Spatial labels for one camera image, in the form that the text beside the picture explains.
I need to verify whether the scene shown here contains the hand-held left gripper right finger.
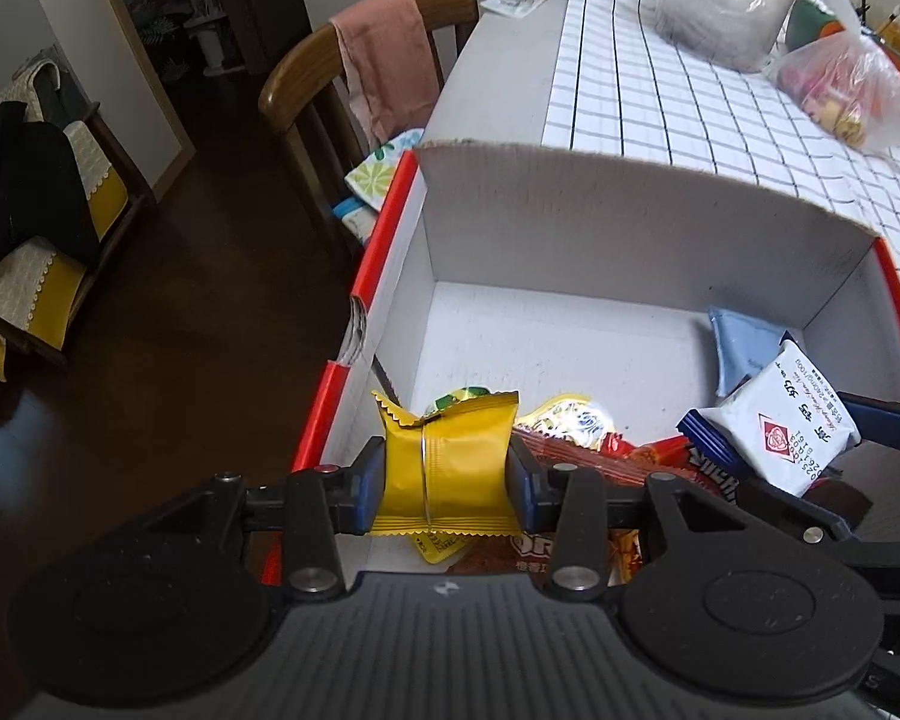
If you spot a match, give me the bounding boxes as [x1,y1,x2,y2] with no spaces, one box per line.
[505,436,803,603]

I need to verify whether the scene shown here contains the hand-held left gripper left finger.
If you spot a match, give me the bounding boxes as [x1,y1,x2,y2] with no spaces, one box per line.
[150,435,389,605]

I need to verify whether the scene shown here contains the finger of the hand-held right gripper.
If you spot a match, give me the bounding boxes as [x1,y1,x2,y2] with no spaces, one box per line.
[735,476,863,545]
[836,390,900,455]

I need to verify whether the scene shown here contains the brown chocolate candy packet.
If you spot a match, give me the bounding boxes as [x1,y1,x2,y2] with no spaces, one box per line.
[799,478,875,537]

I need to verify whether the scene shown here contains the brown foil snack bag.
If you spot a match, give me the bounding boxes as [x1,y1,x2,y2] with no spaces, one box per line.
[450,529,563,578]

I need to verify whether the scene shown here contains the yellow snack packet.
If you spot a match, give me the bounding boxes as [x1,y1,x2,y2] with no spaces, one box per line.
[371,388,522,539]

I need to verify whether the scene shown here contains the red snack bag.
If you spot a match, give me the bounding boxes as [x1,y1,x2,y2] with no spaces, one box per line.
[514,427,691,492]

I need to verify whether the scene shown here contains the white blue-edged snack packet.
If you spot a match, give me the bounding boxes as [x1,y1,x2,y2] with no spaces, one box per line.
[679,339,862,497]

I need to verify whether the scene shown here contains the green snack packet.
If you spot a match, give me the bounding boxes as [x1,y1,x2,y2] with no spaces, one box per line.
[431,385,492,413]

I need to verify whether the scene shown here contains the red patterned snack packet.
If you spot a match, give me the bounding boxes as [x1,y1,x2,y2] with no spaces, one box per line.
[607,529,646,587]

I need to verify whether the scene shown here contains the light blue snack packet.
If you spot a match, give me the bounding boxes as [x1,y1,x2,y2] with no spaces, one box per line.
[706,305,796,400]

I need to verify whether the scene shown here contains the red cardboard box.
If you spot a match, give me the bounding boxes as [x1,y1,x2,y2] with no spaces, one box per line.
[266,139,900,586]

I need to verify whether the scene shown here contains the plastic bag with snacks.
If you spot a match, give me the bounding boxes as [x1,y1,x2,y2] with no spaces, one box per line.
[765,0,900,155]

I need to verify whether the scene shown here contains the yellow-white patterned snack packet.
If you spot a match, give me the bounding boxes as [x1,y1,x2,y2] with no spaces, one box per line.
[521,394,620,455]

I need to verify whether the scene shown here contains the small yellow packet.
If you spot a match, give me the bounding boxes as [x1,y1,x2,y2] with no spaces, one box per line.
[412,532,470,565]

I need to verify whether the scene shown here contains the floral cloth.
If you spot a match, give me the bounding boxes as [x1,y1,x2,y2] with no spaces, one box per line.
[334,127,425,245]

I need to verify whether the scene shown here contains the checked white tablecloth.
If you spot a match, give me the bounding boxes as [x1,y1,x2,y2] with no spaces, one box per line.
[541,0,900,368]

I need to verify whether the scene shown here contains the yellow cushioned armchair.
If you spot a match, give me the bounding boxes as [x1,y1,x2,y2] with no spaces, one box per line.
[0,49,158,383]

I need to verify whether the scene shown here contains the orange green collapsible container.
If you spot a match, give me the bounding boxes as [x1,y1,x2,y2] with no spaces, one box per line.
[784,0,848,53]

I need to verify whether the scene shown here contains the wooden chair with curved back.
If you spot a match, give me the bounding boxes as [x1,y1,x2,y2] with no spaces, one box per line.
[259,0,481,256]

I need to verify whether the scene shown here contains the pink towel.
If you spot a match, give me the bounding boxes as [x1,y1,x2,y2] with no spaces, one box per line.
[328,0,445,151]

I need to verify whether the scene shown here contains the plastic bag with containers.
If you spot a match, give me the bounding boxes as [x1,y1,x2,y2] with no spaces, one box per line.
[652,0,796,74]

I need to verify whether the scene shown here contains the black clothing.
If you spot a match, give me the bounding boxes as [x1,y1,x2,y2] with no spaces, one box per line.
[0,101,102,301]

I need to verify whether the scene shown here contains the white stool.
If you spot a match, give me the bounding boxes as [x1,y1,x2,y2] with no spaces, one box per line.
[184,19,245,76]

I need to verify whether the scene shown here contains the dark shelf unit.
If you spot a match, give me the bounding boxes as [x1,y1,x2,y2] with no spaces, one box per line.
[124,0,248,83]

